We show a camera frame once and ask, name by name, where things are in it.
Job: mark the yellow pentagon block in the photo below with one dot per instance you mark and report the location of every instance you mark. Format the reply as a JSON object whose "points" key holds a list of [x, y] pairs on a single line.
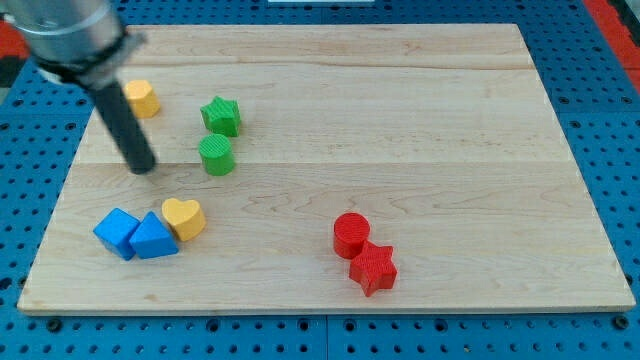
{"points": [[142, 98]]}

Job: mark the red star block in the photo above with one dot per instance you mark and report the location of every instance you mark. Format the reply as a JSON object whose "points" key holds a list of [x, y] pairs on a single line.
{"points": [[373, 268]]}

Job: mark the green star block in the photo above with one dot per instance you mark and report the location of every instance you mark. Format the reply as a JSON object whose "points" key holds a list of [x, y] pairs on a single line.
{"points": [[222, 116]]}

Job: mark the wooden board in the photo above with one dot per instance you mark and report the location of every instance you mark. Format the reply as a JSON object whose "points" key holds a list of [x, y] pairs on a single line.
{"points": [[441, 136]]}

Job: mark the blue cube block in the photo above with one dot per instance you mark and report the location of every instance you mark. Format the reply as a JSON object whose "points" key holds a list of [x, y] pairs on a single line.
{"points": [[115, 230]]}

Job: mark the green cylinder block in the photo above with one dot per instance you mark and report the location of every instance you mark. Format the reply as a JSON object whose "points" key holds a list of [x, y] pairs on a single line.
{"points": [[216, 154]]}

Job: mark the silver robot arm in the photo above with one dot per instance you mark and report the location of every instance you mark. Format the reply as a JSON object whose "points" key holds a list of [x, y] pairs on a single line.
{"points": [[84, 42]]}

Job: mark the yellow heart block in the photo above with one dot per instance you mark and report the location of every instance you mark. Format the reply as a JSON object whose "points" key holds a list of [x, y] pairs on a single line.
{"points": [[185, 218]]}

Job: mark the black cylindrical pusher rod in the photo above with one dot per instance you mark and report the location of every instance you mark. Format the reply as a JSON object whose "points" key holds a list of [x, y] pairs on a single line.
{"points": [[119, 119]]}

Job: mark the red cylinder block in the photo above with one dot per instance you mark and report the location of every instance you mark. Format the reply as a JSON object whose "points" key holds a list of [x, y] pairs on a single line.
{"points": [[351, 231]]}

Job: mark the blue triangle block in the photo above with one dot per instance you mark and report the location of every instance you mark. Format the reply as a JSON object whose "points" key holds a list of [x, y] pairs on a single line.
{"points": [[152, 239]]}

